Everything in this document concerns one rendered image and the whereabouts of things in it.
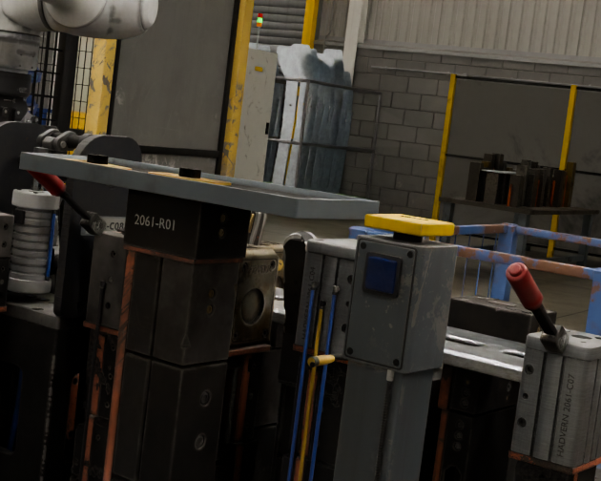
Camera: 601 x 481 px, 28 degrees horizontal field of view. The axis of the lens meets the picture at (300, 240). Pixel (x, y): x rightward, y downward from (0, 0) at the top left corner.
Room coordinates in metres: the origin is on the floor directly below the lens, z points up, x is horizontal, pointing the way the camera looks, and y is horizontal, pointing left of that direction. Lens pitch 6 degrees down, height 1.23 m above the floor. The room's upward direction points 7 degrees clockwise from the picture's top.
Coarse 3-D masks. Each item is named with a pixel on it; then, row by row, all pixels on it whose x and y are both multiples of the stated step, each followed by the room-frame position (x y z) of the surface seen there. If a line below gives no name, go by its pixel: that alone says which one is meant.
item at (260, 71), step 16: (256, 48) 14.51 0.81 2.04; (256, 64) 14.08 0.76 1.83; (272, 64) 14.38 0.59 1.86; (256, 80) 14.12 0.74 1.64; (272, 80) 14.42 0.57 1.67; (256, 96) 14.15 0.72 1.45; (272, 96) 14.45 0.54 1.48; (256, 112) 14.18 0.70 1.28; (240, 128) 13.94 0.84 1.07; (256, 128) 14.22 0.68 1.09; (240, 144) 13.97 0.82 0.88; (256, 144) 14.25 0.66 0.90; (240, 160) 14.01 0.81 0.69; (256, 160) 14.29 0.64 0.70; (240, 176) 14.04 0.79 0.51; (256, 176) 14.32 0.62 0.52
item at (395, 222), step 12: (372, 216) 1.05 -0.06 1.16; (384, 216) 1.05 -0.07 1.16; (396, 216) 1.07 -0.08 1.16; (408, 216) 1.09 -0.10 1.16; (384, 228) 1.05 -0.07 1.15; (396, 228) 1.04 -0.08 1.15; (408, 228) 1.03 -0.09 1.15; (420, 228) 1.02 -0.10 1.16; (432, 228) 1.04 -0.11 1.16; (444, 228) 1.06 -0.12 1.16; (408, 240) 1.05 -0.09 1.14; (420, 240) 1.06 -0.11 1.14
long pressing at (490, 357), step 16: (272, 320) 1.44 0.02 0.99; (448, 336) 1.43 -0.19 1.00; (464, 336) 1.43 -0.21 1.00; (480, 336) 1.45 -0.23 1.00; (448, 352) 1.30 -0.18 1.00; (464, 352) 1.30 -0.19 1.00; (480, 352) 1.33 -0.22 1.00; (496, 352) 1.35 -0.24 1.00; (512, 352) 1.37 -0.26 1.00; (480, 368) 1.28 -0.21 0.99; (496, 368) 1.27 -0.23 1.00; (512, 368) 1.26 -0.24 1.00
